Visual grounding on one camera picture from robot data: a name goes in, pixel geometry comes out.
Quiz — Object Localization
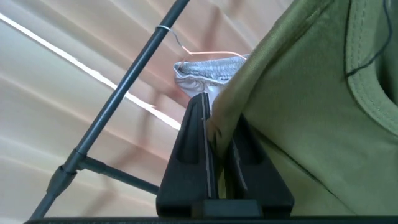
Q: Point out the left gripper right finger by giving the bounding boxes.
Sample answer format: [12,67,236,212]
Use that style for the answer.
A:
[223,113,295,218]

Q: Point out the black clothes rack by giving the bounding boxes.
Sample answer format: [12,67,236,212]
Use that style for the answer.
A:
[29,0,191,220]

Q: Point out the green garment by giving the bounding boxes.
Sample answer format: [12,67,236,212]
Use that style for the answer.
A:
[206,0,398,217]

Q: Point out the pink clothes hanger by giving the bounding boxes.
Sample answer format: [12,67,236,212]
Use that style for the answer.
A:
[155,24,248,62]

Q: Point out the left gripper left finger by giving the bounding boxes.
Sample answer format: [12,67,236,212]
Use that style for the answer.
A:
[156,92,224,218]

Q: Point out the pale grey shorts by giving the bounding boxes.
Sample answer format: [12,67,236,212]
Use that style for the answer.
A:
[173,54,251,114]

